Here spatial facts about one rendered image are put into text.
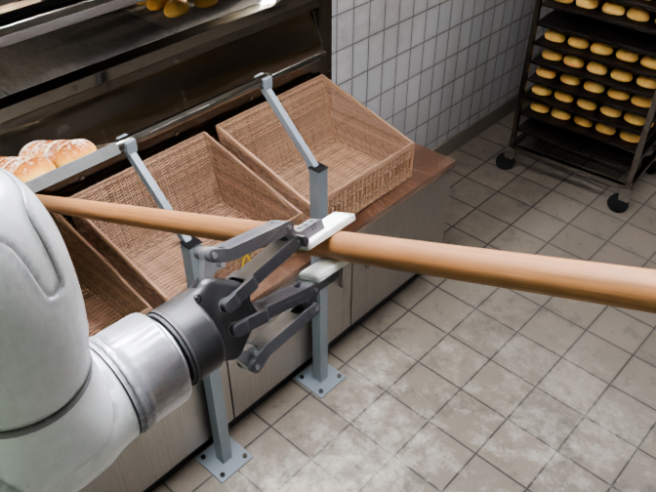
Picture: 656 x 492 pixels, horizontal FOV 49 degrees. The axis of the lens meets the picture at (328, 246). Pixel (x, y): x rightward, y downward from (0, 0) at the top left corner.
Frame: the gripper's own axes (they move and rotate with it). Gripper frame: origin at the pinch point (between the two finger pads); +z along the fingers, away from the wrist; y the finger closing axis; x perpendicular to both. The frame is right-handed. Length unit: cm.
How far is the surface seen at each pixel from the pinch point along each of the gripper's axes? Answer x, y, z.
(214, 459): -144, 117, 36
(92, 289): -158, 48, 27
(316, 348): -136, 101, 85
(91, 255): -146, 34, 27
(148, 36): -161, -17, 79
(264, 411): -148, 117, 62
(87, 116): -157, -1, 48
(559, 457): -67, 151, 119
